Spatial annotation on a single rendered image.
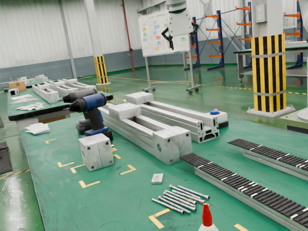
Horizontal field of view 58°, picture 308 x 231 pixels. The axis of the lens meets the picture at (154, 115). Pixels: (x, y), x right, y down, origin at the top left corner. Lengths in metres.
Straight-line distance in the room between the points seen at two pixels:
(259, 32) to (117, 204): 3.87
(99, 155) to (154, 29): 6.24
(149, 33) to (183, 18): 5.98
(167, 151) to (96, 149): 0.25
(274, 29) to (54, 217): 3.83
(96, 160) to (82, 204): 0.22
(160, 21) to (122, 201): 6.36
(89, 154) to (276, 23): 3.62
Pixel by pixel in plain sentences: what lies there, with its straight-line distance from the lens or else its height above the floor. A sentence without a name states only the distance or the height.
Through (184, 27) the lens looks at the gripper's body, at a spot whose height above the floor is 1.23.
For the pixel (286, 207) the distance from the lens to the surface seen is 0.65.
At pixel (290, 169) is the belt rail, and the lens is 0.85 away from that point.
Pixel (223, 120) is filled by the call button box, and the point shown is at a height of 0.81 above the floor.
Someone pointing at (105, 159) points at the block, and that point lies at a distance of 0.99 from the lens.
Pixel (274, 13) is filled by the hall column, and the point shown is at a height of 1.37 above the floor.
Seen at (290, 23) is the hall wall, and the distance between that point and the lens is 10.04.
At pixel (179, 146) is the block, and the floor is 0.83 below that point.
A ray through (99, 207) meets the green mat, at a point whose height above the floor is 0.78.
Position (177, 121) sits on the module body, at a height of 0.84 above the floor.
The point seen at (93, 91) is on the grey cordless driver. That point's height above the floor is 0.98.
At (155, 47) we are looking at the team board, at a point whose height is 1.15.
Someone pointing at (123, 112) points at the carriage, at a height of 0.89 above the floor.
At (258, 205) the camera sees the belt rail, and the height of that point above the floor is 0.79.
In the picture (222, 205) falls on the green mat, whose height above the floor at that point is 0.78.
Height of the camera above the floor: 1.16
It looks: 14 degrees down
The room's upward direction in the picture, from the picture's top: 8 degrees counter-clockwise
